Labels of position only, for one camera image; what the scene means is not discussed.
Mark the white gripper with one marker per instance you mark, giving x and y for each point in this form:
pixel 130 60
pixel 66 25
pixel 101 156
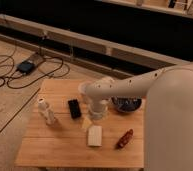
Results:
pixel 97 110

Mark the white sponge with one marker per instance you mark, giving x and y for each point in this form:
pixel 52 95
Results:
pixel 95 136

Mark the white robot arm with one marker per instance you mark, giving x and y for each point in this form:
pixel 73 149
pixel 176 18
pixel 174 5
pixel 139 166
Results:
pixel 168 116

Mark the black phone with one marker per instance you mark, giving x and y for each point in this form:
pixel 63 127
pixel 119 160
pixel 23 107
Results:
pixel 74 108

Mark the wooden table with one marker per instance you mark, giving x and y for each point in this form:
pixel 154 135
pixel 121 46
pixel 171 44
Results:
pixel 64 144

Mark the translucent plastic cup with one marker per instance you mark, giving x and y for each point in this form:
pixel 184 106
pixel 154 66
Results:
pixel 82 90

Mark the dark bowl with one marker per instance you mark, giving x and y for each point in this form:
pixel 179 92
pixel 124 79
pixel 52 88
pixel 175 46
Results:
pixel 126 105

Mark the clear plastic bottle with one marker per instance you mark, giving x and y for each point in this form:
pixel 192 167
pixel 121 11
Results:
pixel 45 111

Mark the blue power adapter box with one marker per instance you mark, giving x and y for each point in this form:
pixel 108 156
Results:
pixel 25 67

